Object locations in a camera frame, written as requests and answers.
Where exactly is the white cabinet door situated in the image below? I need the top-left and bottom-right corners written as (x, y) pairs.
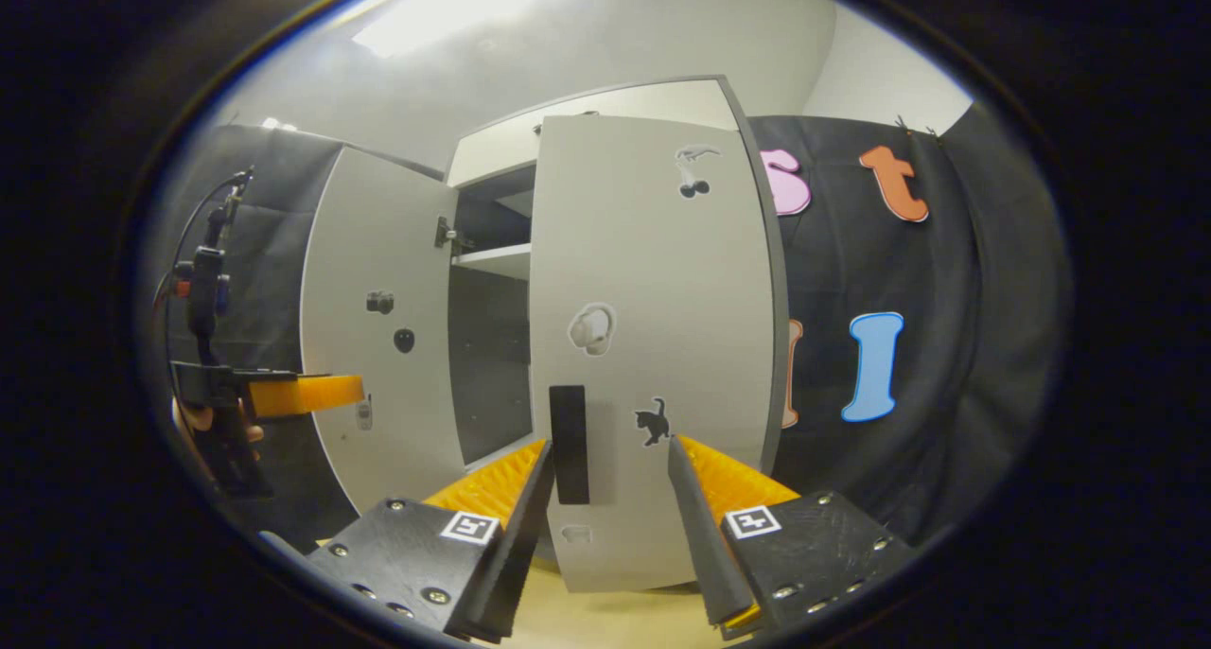
top-left (300, 146), bottom-right (465, 516)
top-left (528, 113), bottom-right (791, 595)

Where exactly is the white cabinet drawer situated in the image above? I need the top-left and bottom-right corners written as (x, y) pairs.
top-left (447, 79), bottom-right (744, 188)

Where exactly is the black backdrop cloth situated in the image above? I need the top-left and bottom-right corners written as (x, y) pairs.
top-left (747, 100), bottom-right (1070, 546)

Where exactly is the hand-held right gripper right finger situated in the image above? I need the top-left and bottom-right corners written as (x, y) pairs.
top-left (667, 434), bottom-right (917, 640)

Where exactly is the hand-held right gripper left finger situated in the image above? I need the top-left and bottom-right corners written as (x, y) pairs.
top-left (303, 438), bottom-right (557, 645)

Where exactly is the black door handle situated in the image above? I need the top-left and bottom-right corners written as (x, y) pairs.
top-left (549, 385), bottom-right (590, 506)

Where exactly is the white cabinet shelf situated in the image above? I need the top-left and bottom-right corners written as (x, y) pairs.
top-left (452, 242), bottom-right (533, 281)

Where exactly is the white shoe cabinet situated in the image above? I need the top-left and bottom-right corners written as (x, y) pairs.
top-left (300, 75), bottom-right (791, 595)

